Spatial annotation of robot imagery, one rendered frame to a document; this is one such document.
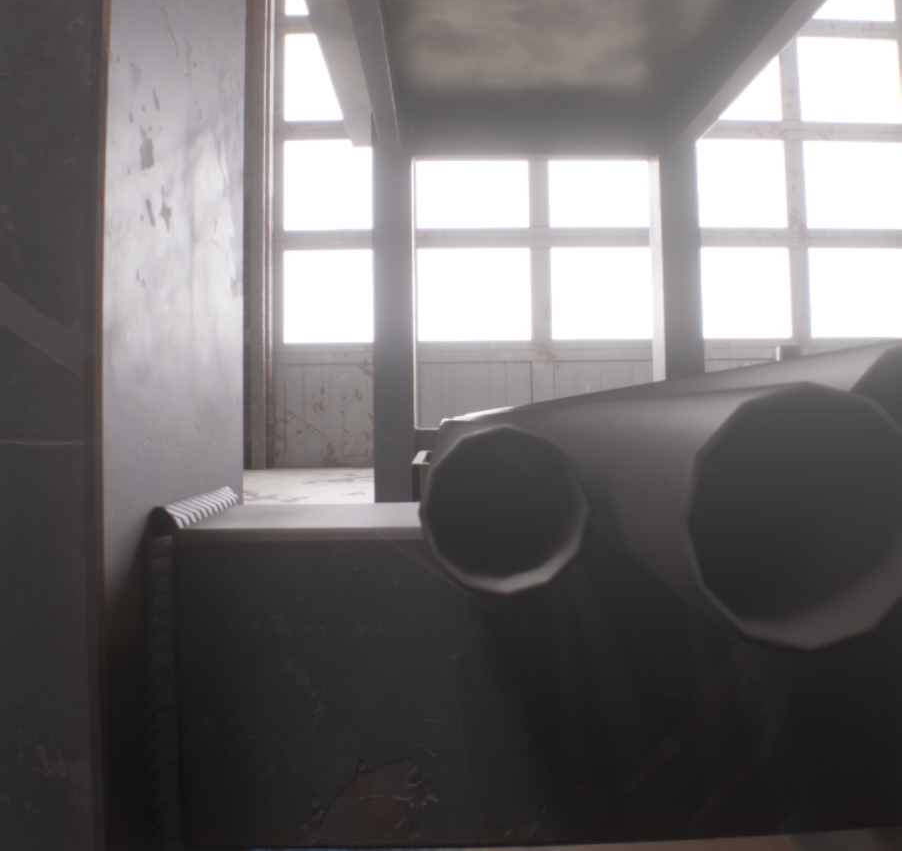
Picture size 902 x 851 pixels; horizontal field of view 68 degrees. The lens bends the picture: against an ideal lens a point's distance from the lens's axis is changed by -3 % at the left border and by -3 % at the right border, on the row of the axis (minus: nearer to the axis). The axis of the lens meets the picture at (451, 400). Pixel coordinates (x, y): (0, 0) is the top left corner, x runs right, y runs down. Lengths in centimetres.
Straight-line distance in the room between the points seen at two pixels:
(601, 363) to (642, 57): 231
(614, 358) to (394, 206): 224
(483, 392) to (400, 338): 205
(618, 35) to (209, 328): 112
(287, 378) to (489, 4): 257
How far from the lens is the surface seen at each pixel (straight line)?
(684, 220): 146
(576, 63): 131
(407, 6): 114
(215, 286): 17
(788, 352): 67
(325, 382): 341
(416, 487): 93
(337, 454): 340
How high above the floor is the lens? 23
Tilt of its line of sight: 2 degrees up
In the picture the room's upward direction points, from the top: 1 degrees counter-clockwise
